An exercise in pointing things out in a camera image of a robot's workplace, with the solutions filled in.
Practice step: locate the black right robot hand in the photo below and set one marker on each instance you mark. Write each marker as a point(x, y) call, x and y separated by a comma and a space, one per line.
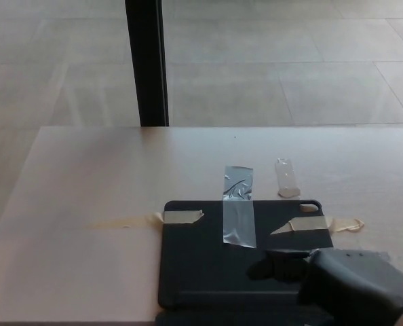
point(350, 285)

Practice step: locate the black folding tablet cover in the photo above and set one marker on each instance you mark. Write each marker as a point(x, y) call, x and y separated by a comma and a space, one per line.
point(201, 265)

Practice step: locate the short beige masking tape strip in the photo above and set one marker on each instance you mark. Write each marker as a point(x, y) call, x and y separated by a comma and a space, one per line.
point(311, 224)

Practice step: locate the narrow clear tape strip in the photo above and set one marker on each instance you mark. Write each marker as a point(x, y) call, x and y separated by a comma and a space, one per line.
point(286, 180)

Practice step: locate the long beige masking tape strip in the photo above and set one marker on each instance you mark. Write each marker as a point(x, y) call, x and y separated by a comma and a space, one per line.
point(181, 216)

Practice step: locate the wide grey duct tape strip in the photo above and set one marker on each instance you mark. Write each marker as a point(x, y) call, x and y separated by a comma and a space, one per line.
point(239, 207)

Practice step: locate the black window frame post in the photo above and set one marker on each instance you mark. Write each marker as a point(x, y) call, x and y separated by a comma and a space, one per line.
point(149, 68)

